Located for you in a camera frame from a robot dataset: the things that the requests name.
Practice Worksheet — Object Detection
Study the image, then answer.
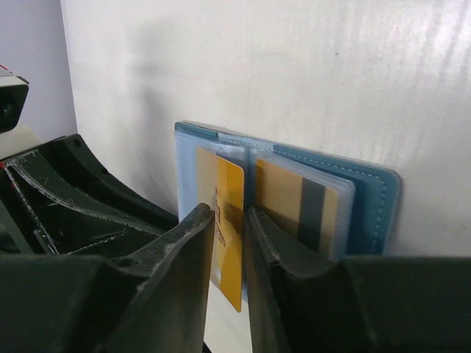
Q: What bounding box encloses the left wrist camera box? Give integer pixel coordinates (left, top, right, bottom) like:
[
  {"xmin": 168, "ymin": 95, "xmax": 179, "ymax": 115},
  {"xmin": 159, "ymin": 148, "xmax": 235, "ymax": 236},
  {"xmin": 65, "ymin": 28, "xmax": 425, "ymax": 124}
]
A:
[{"xmin": 0, "ymin": 65, "xmax": 29, "ymax": 133}]

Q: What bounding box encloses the blue leather card holder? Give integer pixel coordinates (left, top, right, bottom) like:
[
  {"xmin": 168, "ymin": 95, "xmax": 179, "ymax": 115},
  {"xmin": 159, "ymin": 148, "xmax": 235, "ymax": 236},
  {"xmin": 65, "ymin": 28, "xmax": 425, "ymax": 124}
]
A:
[{"xmin": 174, "ymin": 122, "xmax": 401, "ymax": 254}]

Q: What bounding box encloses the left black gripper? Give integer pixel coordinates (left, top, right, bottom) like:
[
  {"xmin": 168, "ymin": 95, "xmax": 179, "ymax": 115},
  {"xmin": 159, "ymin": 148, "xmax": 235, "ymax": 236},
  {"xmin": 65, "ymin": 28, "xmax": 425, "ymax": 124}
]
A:
[{"xmin": 1, "ymin": 134, "xmax": 178, "ymax": 254}]

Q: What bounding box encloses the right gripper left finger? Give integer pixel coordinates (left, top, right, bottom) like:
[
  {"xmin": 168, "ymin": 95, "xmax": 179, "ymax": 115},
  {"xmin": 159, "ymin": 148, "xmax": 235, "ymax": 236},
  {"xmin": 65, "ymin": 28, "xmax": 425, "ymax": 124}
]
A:
[{"xmin": 1, "ymin": 204, "xmax": 214, "ymax": 352}]

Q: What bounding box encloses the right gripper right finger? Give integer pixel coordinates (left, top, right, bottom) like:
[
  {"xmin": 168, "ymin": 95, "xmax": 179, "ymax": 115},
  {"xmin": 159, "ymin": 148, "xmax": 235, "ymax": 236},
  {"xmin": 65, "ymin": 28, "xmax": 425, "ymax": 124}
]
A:
[{"xmin": 244, "ymin": 207, "xmax": 470, "ymax": 352}]

